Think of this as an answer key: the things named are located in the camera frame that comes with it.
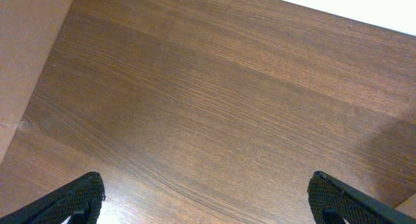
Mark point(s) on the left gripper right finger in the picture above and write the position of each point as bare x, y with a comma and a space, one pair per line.
333, 201

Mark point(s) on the brown cardboard box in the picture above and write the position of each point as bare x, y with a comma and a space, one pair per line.
28, 31

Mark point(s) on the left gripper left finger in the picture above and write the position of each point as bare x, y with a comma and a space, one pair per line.
79, 201

